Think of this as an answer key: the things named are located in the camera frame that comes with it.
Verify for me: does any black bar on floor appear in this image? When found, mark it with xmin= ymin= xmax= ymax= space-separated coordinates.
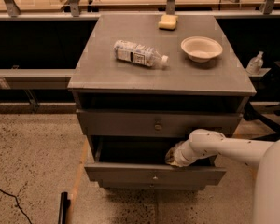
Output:
xmin=58 ymin=192 xmax=69 ymax=224

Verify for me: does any clear plastic water bottle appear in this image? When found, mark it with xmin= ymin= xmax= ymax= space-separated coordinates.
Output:
xmin=114 ymin=40 xmax=169 ymax=68

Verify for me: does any grey metal rail frame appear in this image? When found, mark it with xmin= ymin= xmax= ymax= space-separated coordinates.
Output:
xmin=0 ymin=0 xmax=280 ymax=108

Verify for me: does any grey drawer cabinet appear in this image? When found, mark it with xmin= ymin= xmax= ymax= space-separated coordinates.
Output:
xmin=67 ymin=13 xmax=257 ymax=191

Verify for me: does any grey top drawer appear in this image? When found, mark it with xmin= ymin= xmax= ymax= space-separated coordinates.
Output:
xmin=77 ymin=109 xmax=242 ymax=138

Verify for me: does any yellow sponge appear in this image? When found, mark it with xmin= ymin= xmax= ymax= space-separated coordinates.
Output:
xmin=158 ymin=14 xmax=178 ymax=31

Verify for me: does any white paper bowl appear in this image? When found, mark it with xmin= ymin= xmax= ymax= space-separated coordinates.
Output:
xmin=181 ymin=36 xmax=223 ymax=63

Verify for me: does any grey drawer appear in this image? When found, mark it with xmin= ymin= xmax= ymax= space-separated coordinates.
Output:
xmin=77 ymin=109 xmax=242 ymax=138
xmin=85 ymin=136 xmax=226 ymax=186
xmin=98 ymin=181 xmax=206 ymax=191

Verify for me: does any black floor cable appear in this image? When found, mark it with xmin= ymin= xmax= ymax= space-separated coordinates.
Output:
xmin=0 ymin=180 xmax=34 ymax=224

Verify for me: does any grey bottom drawer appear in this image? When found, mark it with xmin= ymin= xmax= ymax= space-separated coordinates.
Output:
xmin=98 ymin=181 xmax=206 ymax=191

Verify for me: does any hand sanitizer pump bottle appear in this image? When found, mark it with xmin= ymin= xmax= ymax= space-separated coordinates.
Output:
xmin=246 ymin=51 xmax=263 ymax=75

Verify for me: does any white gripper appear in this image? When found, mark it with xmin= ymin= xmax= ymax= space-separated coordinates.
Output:
xmin=165 ymin=141 xmax=197 ymax=167

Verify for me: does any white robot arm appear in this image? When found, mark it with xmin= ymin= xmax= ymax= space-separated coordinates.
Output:
xmin=165 ymin=129 xmax=280 ymax=224

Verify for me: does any black office chair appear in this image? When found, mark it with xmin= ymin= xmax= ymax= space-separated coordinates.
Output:
xmin=244 ymin=61 xmax=280 ymax=141

